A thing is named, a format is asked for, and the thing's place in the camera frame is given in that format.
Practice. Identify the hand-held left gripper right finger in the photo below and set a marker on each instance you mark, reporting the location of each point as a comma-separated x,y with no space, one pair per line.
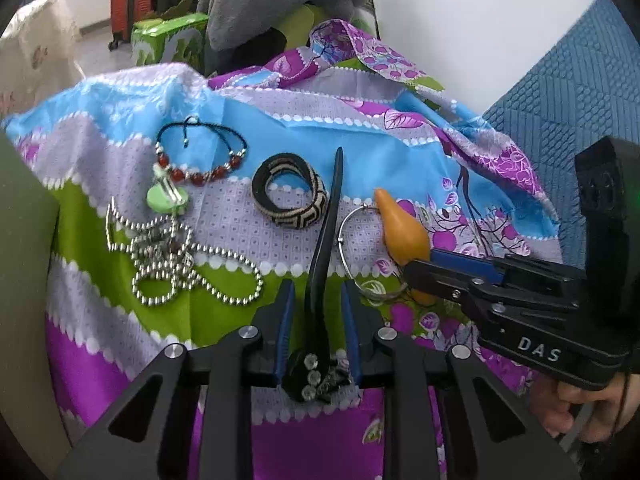
351,320

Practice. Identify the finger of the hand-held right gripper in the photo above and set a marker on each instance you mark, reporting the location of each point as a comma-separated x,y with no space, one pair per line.
435,280
465,262

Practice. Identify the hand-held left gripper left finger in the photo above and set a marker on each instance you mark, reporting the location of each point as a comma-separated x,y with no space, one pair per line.
286,320

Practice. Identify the orange gourd pendant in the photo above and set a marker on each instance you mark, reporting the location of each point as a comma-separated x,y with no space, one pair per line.
400,230

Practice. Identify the black rhinestone hair stick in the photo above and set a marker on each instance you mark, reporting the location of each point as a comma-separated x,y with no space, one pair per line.
325,240

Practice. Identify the silver hoop bangle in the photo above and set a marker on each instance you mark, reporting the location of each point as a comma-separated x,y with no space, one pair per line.
340,234

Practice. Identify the person's right hand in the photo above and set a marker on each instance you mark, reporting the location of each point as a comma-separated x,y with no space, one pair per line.
590,410

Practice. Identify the floral patterned bedsheet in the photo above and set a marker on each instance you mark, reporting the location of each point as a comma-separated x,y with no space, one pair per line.
350,130

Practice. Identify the green hair clip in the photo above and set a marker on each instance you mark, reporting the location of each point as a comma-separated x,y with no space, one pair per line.
162,195

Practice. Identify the lime green cushion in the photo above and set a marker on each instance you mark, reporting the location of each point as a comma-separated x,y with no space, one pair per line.
300,27

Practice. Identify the green printed box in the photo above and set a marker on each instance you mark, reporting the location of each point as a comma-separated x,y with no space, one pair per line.
165,35

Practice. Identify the red suitcase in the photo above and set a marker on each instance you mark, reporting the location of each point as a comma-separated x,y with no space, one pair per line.
140,5

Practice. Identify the white lace covered table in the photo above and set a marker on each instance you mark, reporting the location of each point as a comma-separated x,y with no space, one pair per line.
35,45

